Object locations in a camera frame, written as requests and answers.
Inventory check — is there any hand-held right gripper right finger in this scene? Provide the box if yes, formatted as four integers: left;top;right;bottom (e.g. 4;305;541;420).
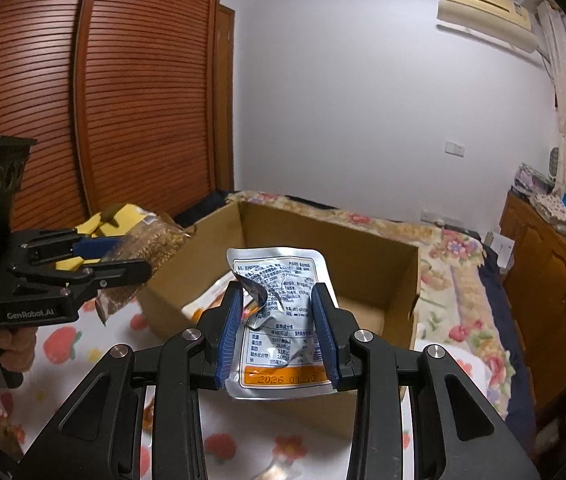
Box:
311;282;541;480

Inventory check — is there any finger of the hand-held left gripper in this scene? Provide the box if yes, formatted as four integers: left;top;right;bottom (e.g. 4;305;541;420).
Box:
20;228;124;267
9;258;153;306

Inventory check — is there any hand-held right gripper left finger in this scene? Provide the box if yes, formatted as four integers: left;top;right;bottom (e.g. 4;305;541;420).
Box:
15;282;245;480

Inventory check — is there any orange snack packet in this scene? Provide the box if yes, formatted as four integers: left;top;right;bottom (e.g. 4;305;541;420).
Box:
183;272;259;321

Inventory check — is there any clear grain snack packet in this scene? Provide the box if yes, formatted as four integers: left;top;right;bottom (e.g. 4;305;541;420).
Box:
95;212;195;326

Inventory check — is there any silver snack packet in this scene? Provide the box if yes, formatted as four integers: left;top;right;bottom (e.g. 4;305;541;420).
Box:
226;246;341;400

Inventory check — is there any brown cardboard box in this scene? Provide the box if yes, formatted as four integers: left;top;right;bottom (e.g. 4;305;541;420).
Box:
135;201;421;401

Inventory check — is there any person's left hand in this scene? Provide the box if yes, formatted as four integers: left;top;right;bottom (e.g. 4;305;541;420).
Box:
0;317;38;376

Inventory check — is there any yellow plush toy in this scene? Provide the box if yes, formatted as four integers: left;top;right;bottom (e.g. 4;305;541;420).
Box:
58;203;136;271

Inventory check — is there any strawberry flower print cloth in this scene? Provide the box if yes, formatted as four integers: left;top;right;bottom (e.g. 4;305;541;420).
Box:
0;300;489;480

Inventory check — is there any wooden louvered wardrobe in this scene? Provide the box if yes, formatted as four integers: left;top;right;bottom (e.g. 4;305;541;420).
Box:
0;0;236;241

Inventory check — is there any white carton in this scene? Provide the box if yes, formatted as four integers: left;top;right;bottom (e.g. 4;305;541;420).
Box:
486;232;516;268

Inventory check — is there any wooden cabinet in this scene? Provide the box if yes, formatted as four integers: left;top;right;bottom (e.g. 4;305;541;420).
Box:
500;192;566;426

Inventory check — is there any lilac storage bag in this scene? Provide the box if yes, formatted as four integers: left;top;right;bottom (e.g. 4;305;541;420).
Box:
513;162;554;193

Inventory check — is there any folded patterned cloth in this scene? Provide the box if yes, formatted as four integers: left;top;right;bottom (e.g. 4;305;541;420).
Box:
533;192;566;221

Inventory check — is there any small white fan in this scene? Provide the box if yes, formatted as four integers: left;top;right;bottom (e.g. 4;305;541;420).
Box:
548;146;564;181

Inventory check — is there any cream patterned curtain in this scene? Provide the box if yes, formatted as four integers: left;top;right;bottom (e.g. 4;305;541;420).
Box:
536;2;566;196

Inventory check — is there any wall air conditioner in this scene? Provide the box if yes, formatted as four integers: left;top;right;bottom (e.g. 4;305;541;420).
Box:
437;0;539;53

